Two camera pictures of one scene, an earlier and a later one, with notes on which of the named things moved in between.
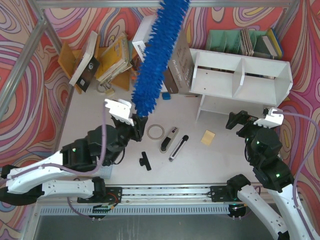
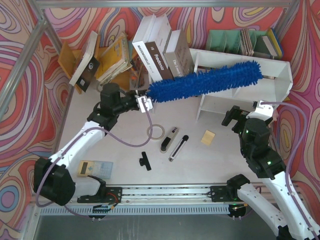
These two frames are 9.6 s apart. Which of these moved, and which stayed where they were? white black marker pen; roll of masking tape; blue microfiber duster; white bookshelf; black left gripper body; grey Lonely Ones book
Moved: blue microfiber duster; black left gripper body
Stayed: white black marker pen; roll of masking tape; grey Lonely Ones book; white bookshelf
